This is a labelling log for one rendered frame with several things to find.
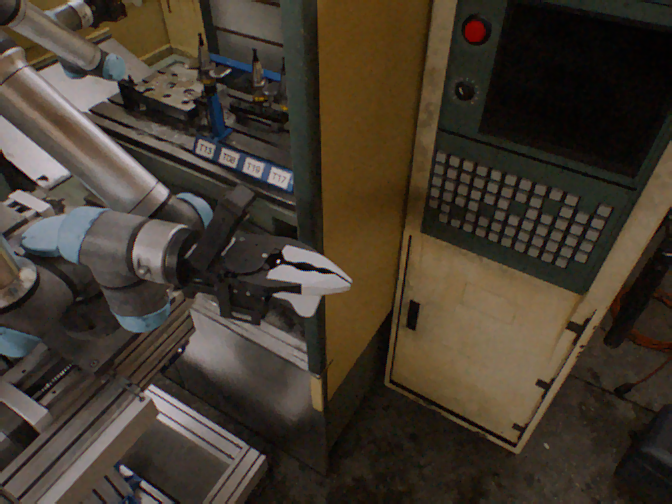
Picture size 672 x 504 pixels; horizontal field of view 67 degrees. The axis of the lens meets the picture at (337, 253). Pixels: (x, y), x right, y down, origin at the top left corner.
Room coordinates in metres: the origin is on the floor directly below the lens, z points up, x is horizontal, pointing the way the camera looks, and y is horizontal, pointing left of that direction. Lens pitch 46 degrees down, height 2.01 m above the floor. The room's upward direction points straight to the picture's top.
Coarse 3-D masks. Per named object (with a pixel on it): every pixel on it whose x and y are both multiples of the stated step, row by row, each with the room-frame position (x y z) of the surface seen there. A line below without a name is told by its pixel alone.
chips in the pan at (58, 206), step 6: (24, 180) 1.75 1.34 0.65; (36, 180) 1.75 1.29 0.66; (42, 180) 1.76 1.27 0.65; (48, 180) 1.77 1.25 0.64; (24, 186) 1.72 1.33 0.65; (30, 186) 1.72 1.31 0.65; (36, 186) 1.73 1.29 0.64; (42, 186) 1.73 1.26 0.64; (30, 192) 1.68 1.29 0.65; (54, 204) 1.59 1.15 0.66; (60, 204) 1.60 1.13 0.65; (54, 210) 1.55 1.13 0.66; (60, 210) 1.56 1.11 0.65
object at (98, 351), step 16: (48, 336) 0.59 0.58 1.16; (64, 336) 0.59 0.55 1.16; (112, 336) 0.59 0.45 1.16; (128, 336) 0.59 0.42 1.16; (48, 352) 0.59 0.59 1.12; (64, 352) 0.56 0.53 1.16; (80, 352) 0.56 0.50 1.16; (96, 352) 0.56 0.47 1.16; (112, 352) 0.56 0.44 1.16; (32, 368) 0.55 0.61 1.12; (80, 368) 0.55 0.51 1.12; (96, 368) 0.52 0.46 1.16; (16, 384) 0.51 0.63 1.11; (64, 384) 0.51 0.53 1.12; (48, 400) 0.48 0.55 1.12
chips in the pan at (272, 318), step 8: (272, 304) 1.09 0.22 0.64; (272, 312) 1.04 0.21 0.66; (280, 312) 1.04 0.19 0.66; (264, 320) 1.01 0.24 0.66; (272, 320) 1.01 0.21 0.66; (280, 320) 1.01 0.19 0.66; (288, 320) 1.02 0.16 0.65; (280, 328) 0.98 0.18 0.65; (288, 328) 0.98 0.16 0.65; (304, 328) 0.98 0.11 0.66; (304, 336) 0.95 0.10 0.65
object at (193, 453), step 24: (168, 408) 0.92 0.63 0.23; (144, 432) 0.84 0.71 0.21; (168, 432) 0.84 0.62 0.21; (192, 432) 0.83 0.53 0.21; (216, 432) 0.83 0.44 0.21; (144, 456) 0.75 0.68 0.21; (168, 456) 0.75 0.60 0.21; (192, 456) 0.75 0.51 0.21; (216, 456) 0.74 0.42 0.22; (240, 456) 0.74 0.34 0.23; (264, 456) 0.74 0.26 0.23; (144, 480) 0.66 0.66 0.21; (168, 480) 0.66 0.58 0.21; (192, 480) 0.66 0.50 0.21; (216, 480) 0.66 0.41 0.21; (240, 480) 0.66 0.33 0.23
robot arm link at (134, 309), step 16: (112, 288) 0.42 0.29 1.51; (128, 288) 0.43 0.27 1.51; (144, 288) 0.44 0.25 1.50; (160, 288) 0.46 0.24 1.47; (112, 304) 0.43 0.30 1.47; (128, 304) 0.42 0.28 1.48; (144, 304) 0.43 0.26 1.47; (160, 304) 0.45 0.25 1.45; (128, 320) 0.42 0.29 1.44; (144, 320) 0.43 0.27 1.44; (160, 320) 0.44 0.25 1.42
